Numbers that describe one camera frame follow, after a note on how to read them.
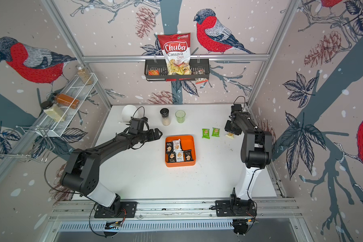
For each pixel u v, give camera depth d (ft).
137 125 2.39
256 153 1.71
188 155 3.00
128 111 3.24
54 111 2.16
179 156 2.94
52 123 2.31
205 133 3.38
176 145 3.09
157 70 3.07
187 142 3.24
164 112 3.30
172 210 2.44
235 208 2.19
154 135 2.72
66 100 2.38
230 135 3.13
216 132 3.39
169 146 3.05
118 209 2.26
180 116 3.61
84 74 2.80
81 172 1.48
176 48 2.67
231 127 2.81
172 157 2.91
